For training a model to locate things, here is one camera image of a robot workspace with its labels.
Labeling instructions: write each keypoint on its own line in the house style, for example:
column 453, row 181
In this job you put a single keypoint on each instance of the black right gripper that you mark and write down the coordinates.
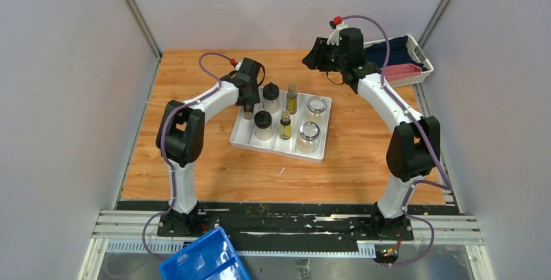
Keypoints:
column 316, row 59

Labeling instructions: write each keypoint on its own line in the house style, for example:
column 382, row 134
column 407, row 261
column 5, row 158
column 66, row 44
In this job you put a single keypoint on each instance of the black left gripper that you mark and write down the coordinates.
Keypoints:
column 253, row 99

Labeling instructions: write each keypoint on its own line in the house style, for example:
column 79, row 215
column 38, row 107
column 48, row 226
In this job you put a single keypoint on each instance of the black lid bead jar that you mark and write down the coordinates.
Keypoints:
column 271, row 95
column 263, row 125

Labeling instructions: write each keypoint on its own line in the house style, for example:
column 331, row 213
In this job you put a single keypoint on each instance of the yellow label sauce bottle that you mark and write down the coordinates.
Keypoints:
column 285, row 129
column 292, row 99

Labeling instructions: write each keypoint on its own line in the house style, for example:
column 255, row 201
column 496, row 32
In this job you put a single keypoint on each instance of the glass jar with grains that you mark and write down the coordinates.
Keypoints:
column 316, row 110

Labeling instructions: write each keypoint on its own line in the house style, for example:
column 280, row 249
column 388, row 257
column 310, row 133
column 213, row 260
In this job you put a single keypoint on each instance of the glass jar front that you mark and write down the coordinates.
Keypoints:
column 308, row 137

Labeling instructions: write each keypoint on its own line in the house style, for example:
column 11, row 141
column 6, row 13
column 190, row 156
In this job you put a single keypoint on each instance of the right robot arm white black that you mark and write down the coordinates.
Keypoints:
column 414, row 146

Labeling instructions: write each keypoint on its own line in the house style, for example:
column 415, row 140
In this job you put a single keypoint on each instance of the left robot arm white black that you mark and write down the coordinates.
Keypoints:
column 181, row 137

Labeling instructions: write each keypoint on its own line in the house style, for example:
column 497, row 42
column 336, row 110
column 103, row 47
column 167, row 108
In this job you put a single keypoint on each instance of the white divided organizer tray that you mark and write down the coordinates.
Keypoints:
column 243, row 134

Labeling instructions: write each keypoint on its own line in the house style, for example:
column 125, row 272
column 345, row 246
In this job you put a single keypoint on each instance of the pink cloth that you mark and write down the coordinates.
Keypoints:
column 402, row 71

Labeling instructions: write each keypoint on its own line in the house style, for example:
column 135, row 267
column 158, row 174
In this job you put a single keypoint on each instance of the navy blue cloth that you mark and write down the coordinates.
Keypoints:
column 376, row 53

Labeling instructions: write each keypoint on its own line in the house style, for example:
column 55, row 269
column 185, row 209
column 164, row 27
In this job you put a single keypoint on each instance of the white plastic basket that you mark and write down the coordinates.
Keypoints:
column 418, row 55

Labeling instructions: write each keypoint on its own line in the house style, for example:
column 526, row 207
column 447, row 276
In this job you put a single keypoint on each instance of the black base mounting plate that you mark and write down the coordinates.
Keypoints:
column 291, row 227

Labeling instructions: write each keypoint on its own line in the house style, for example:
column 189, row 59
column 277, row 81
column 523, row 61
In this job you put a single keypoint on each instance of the blue plastic bin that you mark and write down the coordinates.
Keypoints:
column 211, row 256

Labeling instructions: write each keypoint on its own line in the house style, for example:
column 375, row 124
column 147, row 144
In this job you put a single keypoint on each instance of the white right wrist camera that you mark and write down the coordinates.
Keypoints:
column 337, row 24

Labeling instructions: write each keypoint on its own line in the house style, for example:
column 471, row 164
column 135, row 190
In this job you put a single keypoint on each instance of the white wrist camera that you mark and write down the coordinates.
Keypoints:
column 235, row 63
column 337, row 24

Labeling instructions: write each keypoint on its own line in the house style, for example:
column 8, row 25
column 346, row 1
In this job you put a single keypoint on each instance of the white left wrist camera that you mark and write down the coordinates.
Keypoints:
column 235, row 63

